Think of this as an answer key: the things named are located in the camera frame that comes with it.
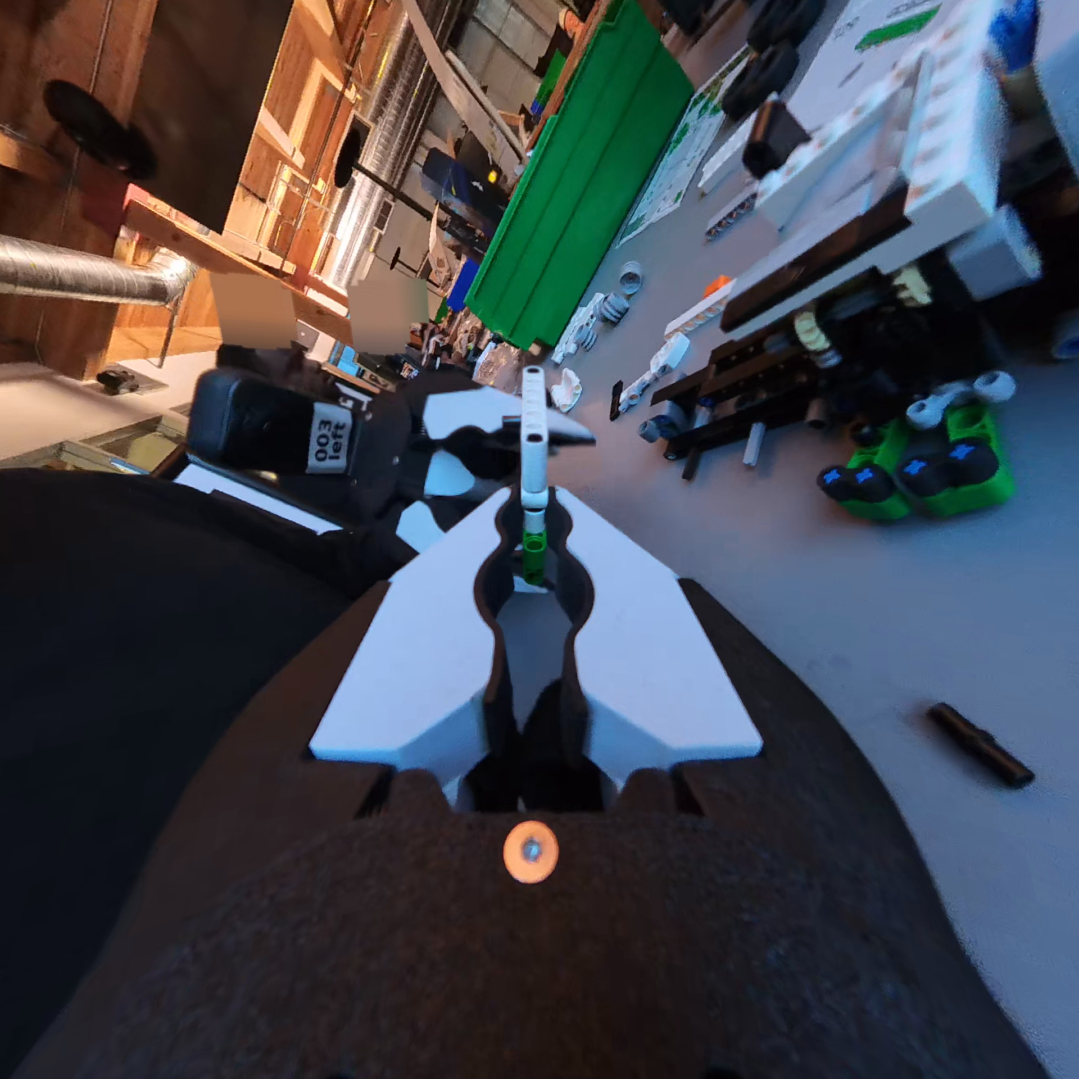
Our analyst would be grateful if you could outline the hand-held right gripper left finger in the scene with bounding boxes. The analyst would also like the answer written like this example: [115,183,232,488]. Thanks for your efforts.
[309,483,542,812]

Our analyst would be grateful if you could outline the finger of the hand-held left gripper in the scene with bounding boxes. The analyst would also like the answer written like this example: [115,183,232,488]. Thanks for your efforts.
[420,383,597,462]

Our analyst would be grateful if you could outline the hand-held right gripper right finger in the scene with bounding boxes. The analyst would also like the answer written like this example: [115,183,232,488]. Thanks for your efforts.
[543,483,765,812]

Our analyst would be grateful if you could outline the person's left forearm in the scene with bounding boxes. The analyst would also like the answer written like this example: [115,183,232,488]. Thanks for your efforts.
[0,468,418,928]

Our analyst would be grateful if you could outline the white lego liftarm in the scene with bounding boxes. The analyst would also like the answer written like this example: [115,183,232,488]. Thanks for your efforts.
[552,302,606,365]

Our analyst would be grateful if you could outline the white lego connector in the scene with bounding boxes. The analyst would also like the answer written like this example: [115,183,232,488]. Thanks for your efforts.
[618,331,692,416]

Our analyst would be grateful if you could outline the white lego beam orange pin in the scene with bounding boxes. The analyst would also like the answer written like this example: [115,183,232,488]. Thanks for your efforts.
[663,275,736,340]

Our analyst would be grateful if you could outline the green lego piece black pins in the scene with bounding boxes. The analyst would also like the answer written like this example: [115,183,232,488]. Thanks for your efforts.
[816,420,920,522]
[897,403,1018,517]

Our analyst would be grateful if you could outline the black lego axle pin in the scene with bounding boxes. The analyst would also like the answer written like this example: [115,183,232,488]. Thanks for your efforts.
[926,702,1036,791]

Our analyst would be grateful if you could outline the white lego beam dark holes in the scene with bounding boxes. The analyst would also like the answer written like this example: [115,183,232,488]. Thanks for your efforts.
[705,189,761,243]

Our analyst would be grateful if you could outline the long white lego beam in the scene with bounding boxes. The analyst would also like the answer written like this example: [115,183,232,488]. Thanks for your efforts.
[698,126,764,193]

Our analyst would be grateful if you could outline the light grey lego connector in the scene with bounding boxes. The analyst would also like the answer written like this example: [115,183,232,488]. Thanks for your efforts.
[906,369,1018,433]

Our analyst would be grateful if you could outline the lego truck model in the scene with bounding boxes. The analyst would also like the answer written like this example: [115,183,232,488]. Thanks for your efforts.
[639,34,1046,463]

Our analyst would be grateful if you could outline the black lego tire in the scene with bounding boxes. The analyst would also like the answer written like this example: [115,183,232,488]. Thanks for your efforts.
[720,42,800,119]
[746,0,827,52]

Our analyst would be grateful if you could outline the black and white sign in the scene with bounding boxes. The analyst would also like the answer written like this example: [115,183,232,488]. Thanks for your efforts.
[173,459,345,538]

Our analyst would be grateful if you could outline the green plastic bin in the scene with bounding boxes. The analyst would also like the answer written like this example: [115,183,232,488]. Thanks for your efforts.
[462,0,699,352]

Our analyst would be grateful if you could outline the large black panel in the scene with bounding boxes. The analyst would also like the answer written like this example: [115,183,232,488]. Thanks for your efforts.
[126,0,298,235]

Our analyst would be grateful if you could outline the green printed sticker sheet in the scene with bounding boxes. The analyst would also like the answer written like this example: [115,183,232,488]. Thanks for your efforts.
[618,46,753,247]

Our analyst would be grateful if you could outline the silver air duct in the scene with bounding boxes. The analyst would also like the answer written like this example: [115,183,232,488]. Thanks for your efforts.
[0,234,201,306]

